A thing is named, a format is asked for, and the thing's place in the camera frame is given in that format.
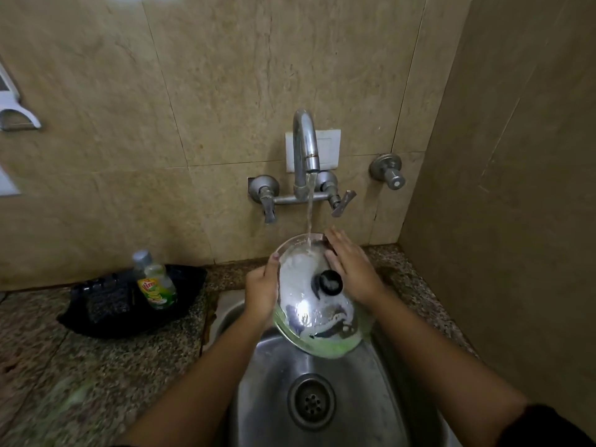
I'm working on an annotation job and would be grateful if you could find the person's right forearm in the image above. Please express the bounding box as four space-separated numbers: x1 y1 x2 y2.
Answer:
365 287 530 447

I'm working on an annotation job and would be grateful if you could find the clear dish soap bottle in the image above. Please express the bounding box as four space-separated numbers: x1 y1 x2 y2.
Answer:
132 249 178 310

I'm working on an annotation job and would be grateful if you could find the person's left forearm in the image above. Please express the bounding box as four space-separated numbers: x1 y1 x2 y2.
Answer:
116 308 280 447

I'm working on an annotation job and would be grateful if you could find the person's left hand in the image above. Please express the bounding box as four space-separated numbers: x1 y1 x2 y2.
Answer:
244 253 281 324

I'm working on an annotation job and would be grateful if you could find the round sink drain strainer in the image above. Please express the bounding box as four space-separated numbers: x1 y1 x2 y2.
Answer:
287 372 337 431

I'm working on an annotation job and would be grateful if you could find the glass pot lid black knob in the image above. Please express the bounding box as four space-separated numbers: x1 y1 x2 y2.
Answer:
272 233 374 360

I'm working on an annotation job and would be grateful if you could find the black plastic tray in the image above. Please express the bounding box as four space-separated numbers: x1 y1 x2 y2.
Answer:
56 264 208 340

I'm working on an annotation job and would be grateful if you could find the white wall hook holder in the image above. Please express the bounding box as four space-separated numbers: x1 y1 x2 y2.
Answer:
0 60 42 132

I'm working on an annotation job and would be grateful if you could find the dark scrubbing pad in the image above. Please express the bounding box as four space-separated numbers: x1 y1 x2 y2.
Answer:
83 276 133 323

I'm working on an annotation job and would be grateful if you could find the white wall plate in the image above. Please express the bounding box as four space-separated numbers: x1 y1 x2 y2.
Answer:
284 129 342 174

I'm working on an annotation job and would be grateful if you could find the chrome wall valve knob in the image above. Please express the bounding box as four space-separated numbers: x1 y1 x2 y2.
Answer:
369 153 406 191

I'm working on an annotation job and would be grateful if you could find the chrome wall mixer tap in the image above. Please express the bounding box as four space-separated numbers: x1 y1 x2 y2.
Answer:
248 110 358 224

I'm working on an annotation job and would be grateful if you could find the stainless steel sink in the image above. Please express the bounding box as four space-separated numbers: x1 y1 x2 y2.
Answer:
202 288 463 447

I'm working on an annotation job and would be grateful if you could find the person's right hand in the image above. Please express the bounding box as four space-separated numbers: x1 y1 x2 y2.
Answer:
323 226 387 308

